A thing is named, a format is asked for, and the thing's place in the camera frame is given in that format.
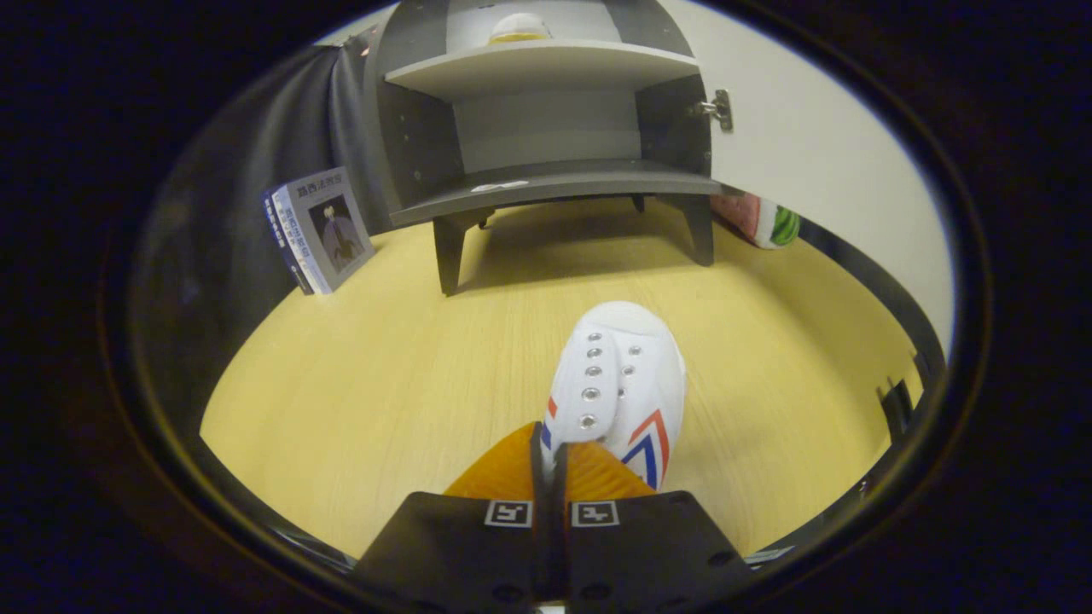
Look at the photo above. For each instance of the blue spine book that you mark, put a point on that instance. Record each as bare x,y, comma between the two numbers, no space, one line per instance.
281,230

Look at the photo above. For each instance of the dark grey shoe cabinet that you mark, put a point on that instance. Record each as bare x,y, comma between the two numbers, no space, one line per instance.
546,183

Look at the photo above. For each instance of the white shoe cabinet door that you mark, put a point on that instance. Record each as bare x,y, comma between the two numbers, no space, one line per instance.
810,128

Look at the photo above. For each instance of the black backdrop cloth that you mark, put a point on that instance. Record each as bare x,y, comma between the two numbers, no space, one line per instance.
222,170

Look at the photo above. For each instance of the watermelon slice toy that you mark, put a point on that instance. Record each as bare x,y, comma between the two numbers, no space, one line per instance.
768,223

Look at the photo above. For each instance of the grey illustrated cover book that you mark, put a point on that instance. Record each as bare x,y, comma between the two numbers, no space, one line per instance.
337,230

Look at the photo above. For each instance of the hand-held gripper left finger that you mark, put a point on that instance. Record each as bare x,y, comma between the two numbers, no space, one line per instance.
541,554

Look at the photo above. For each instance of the metal door hinge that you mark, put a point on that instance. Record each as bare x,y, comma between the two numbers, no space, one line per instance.
721,109

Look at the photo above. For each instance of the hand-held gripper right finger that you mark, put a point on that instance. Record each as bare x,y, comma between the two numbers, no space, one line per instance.
565,554

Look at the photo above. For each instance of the white striped shoe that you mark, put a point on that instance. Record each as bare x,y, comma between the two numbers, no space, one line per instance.
623,384
520,26

